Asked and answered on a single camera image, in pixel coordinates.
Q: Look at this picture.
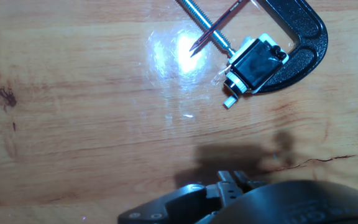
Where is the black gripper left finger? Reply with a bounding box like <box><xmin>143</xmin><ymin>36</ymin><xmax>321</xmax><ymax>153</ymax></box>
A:
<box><xmin>217</xmin><ymin>170</ymin><xmax>244</xmax><ymax>207</ymax></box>

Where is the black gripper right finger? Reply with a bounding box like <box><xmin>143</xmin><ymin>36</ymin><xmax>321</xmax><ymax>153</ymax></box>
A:
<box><xmin>234</xmin><ymin>170</ymin><xmax>267</xmax><ymax>191</ymax></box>

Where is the red black striped pencil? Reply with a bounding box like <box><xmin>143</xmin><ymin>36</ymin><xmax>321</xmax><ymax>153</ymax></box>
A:
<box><xmin>189</xmin><ymin>0</ymin><xmax>251</xmax><ymax>58</ymax></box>

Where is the black metal C-clamp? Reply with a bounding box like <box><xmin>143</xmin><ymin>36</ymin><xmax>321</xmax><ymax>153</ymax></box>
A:
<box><xmin>175</xmin><ymin>0</ymin><xmax>329</xmax><ymax>94</ymax></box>

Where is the varnished wooden board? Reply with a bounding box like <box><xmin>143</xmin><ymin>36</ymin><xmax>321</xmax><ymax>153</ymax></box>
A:
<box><xmin>0</xmin><ymin>0</ymin><xmax>358</xmax><ymax>224</ymax></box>

